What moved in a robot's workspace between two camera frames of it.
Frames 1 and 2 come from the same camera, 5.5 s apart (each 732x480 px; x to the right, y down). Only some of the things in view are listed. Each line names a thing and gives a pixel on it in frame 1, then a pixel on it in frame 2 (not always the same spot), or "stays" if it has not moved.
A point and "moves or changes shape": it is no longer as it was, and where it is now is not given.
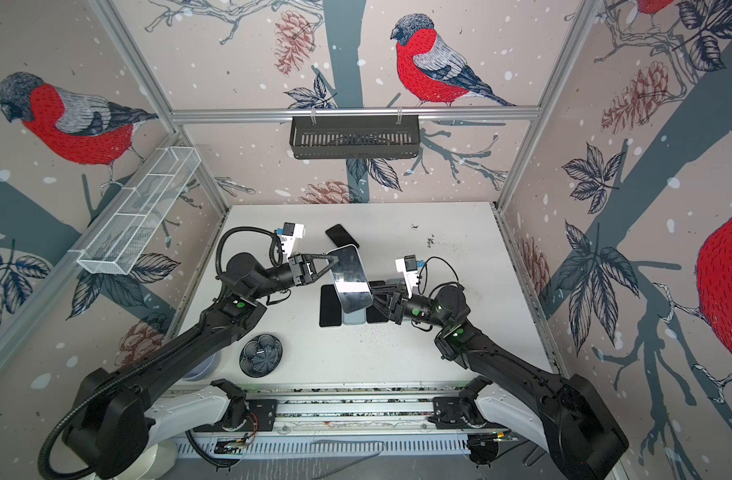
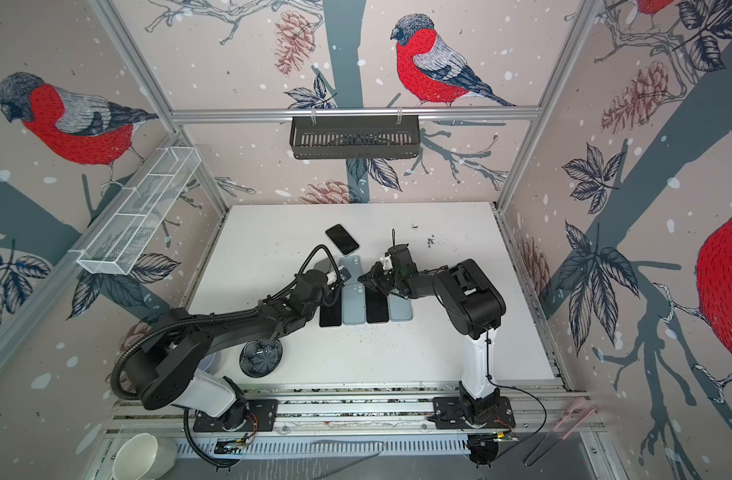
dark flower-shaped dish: (260, 355) stays
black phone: (350, 279) moves or changes shape
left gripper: (302, 269) -> (327, 298)
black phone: (330, 312) stays
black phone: (373, 315) stays
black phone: (340, 237) stays
